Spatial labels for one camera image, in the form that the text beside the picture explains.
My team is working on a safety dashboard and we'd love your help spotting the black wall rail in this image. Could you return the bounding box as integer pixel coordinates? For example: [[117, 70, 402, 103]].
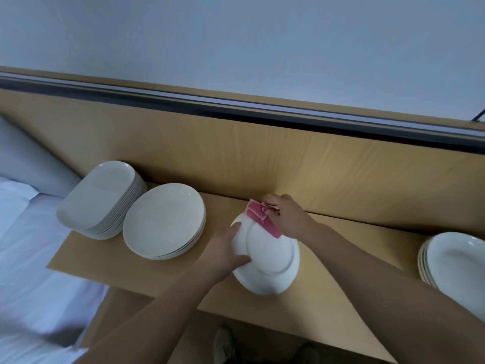
[[0, 72, 485, 155]]

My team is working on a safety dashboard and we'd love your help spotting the person's left hand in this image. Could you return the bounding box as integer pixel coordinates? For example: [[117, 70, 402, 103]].
[[196, 222, 252, 285]]

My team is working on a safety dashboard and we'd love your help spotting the white glossy round plate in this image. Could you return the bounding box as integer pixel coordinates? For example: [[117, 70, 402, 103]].
[[231, 210, 300, 296], [123, 183, 206, 258]]

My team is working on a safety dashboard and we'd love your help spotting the pink cleaning cloth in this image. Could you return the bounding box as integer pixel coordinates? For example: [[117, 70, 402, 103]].
[[245, 199, 283, 240]]

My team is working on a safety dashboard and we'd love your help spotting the person's right forearm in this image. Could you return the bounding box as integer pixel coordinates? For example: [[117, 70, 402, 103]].
[[303, 223, 485, 364]]

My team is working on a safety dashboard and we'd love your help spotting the stack of white round plates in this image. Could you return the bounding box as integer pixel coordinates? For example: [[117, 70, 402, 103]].
[[417, 232, 485, 323]]

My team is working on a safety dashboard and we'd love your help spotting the grey upholstered headboard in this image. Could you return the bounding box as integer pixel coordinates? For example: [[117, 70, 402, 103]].
[[0, 116, 83, 198]]

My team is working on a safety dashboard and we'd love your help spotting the person's left forearm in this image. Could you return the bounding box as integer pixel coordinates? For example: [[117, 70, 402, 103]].
[[76, 267, 224, 364]]

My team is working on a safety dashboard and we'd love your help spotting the pile of white oblong plates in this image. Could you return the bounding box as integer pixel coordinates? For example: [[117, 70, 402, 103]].
[[56, 160, 148, 240]]

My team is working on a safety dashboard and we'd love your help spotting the white bed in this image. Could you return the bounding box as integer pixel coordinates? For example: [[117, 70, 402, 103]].
[[0, 195, 109, 364]]

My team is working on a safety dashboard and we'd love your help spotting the white pillow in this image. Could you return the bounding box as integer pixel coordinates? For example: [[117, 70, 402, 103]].
[[0, 178, 39, 240]]

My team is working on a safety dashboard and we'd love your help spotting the person's right hand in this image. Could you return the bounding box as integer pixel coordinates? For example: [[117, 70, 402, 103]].
[[261, 193, 319, 243]]

